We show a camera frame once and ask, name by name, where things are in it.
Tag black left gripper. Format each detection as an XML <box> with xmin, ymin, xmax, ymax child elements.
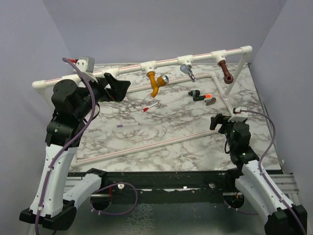
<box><xmin>75</xmin><ymin>71</ymin><xmax>131</xmax><ymax>119</ymax></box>

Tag brown water faucet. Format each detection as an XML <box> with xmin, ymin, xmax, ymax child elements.
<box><xmin>218</xmin><ymin>60</ymin><xmax>234</xmax><ymax>84</ymax></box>

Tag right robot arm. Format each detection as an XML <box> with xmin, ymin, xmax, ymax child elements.
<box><xmin>210</xmin><ymin>111</ymin><xmax>308</xmax><ymax>235</ymax></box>

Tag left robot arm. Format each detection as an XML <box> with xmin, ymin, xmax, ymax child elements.
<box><xmin>19</xmin><ymin>73</ymin><xmax>131</xmax><ymax>231</ymax></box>

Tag orange water faucet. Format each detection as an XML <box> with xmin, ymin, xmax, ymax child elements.
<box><xmin>147</xmin><ymin>71</ymin><xmax>169</xmax><ymax>98</ymax></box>

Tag grey silver water faucet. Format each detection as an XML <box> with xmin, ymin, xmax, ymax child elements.
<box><xmin>180</xmin><ymin>64</ymin><xmax>196</xmax><ymax>82</ymax></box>

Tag beige mini stapler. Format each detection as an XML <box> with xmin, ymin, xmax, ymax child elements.
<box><xmin>204</xmin><ymin>97</ymin><xmax>216</xmax><ymax>106</ymax></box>

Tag black orange highlighter marker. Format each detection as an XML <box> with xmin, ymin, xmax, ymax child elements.
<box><xmin>193</xmin><ymin>94</ymin><xmax>212</xmax><ymax>101</ymax></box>

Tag red white marker pen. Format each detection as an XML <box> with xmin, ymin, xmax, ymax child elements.
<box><xmin>142</xmin><ymin>102</ymin><xmax>158</xmax><ymax>112</ymax></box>

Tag purple white marker pen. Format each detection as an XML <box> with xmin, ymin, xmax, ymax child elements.
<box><xmin>116</xmin><ymin>123</ymin><xmax>140</xmax><ymax>128</ymax></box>

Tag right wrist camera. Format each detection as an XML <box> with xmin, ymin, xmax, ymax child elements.
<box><xmin>228</xmin><ymin>107</ymin><xmax>248</xmax><ymax>122</ymax></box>

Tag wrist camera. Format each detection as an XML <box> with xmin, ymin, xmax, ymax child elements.
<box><xmin>228</xmin><ymin>107</ymin><xmax>248</xmax><ymax>122</ymax></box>
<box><xmin>75</xmin><ymin>56</ymin><xmax>98</xmax><ymax>82</ymax></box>

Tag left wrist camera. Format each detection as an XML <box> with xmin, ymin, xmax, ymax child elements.
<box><xmin>75</xmin><ymin>56</ymin><xmax>98</xmax><ymax>82</ymax></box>

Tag dark grey hose nozzle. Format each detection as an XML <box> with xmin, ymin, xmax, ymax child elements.
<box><xmin>188</xmin><ymin>90</ymin><xmax>200</xmax><ymax>97</ymax></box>

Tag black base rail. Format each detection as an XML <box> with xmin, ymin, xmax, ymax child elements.
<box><xmin>66</xmin><ymin>170</ymin><xmax>255</xmax><ymax>205</ymax></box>

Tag aluminium table frame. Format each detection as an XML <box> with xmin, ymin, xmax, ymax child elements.
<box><xmin>56</xmin><ymin>63</ymin><xmax>306</xmax><ymax>235</ymax></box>

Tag white pvc pipe frame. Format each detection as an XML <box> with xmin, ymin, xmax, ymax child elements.
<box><xmin>31</xmin><ymin>45</ymin><xmax>253</xmax><ymax>168</ymax></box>

